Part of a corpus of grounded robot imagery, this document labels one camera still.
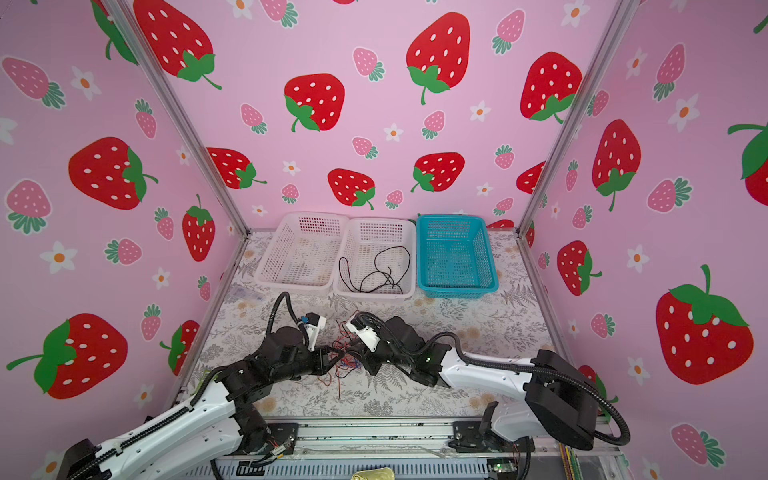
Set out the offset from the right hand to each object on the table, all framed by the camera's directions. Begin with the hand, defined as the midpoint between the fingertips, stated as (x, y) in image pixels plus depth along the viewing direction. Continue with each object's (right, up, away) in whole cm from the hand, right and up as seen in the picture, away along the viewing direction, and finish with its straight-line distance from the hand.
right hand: (346, 348), depth 75 cm
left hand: (0, -2, +1) cm, 2 cm away
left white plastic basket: (-24, +25, +40) cm, 53 cm away
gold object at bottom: (+10, -26, -9) cm, 29 cm away
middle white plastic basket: (+6, +22, +34) cm, 41 cm away
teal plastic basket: (+35, +23, +40) cm, 58 cm away
